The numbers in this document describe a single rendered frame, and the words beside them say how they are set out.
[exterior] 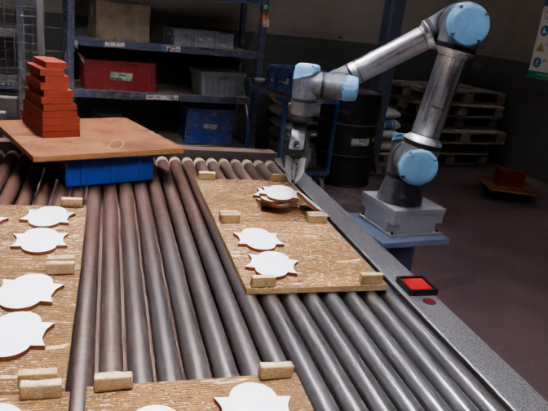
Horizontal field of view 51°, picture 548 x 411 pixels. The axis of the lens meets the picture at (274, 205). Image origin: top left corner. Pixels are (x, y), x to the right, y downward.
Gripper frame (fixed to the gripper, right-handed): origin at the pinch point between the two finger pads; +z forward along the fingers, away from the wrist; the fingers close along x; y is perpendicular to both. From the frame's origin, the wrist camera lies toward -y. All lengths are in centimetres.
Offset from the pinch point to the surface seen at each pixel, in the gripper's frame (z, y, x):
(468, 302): 103, 146, -109
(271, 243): 8.6, -32.3, 2.6
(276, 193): 4.4, -2.3, 4.6
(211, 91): 36, 393, 104
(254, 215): 9.7, -10.3, 10.0
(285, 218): 9.7, -8.7, 0.7
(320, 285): 10, -50, -11
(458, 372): 12, -75, -38
